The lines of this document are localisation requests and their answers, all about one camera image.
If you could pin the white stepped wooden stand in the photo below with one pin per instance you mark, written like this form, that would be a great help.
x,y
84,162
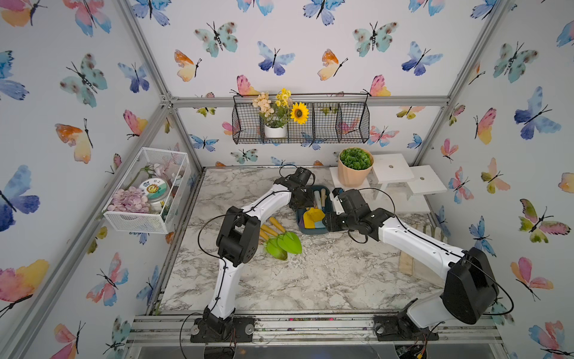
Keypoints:
x,y
392,183

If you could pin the light blue shovel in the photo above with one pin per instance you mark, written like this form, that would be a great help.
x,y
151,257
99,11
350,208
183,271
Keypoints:
x,y
317,200

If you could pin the green shovel yellow handle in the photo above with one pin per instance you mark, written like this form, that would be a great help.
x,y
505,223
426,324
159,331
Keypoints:
x,y
271,245
288,241
279,245

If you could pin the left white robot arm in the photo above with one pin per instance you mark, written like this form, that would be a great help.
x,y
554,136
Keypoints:
x,y
237,242

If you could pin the white wire wall basket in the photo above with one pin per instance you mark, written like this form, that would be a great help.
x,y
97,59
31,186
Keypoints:
x,y
174,168

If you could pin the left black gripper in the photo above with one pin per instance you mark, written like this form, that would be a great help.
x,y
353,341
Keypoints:
x,y
309,201

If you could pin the white pot with flowers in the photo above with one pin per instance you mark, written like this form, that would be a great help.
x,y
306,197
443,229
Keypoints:
x,y
276,114

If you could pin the blue shovel wooden handle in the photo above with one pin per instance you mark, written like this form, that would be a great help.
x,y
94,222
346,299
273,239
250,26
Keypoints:
x,y
323,196

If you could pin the pink artificial hydrangea flowers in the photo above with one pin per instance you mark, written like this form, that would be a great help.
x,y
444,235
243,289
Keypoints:
x,y
133,200

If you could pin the terracotta pot green plant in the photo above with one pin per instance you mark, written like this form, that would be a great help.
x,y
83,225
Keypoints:
x,y
354,165

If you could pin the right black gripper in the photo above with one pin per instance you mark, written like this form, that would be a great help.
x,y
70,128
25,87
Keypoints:
x,y
330,224

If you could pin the yellow plastic shovel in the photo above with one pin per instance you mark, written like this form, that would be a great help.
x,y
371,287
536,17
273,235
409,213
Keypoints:
x,y
313,219

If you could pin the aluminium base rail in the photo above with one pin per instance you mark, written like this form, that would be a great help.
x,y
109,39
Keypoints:
x,y
268,329

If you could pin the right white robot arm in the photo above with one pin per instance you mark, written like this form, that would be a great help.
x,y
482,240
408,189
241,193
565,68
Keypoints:
x,y
469,288

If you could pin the round tin green lid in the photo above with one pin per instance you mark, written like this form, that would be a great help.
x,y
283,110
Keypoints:
x,y
156,189

